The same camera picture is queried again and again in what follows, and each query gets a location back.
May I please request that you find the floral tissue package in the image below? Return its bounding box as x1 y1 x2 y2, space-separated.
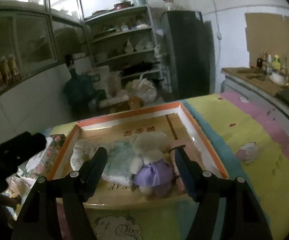
21 134 66 180

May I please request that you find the colourful cartoon table cloth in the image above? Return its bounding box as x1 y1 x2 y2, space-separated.
56 92 289 239

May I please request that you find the white fluffy scrunchie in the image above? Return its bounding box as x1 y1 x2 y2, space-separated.
70 139 111 171

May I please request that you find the pale green tissue pack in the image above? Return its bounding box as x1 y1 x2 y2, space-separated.
102 141 136 187

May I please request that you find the plush doll purple dress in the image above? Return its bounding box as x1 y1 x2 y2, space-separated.
130 132 174 198

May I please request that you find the green water jug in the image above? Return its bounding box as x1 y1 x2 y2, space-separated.
63 54 107 120

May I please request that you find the orange rimmed cardboard box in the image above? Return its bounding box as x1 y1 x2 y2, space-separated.
48 102 229 210

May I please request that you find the kitchen counter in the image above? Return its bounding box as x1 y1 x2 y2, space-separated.
221 67 289 137

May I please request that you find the white bowl on counter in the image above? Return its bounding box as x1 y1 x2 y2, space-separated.
269 72 286 86

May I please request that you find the clear plastic bag on floor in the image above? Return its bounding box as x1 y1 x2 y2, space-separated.
125 72 158 105

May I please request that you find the metal kitchen shelf rack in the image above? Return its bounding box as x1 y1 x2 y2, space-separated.
84 5 164 87

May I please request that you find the black refrigerator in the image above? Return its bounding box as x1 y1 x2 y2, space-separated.
160 10 210 99

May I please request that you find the red pot on shelf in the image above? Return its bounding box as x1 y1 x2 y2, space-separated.
113 0 131 10

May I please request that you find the teal enamel pot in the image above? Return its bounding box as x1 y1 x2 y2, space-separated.
132 0 147 7

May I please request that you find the glass jar on refrigerator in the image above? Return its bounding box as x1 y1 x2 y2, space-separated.
164 0 174 11

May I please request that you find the glass door wall cabinet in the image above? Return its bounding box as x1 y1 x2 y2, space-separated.
0 7 89 96

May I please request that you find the brown cardboard wall sheet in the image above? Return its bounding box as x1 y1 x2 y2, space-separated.
245 13 289 70

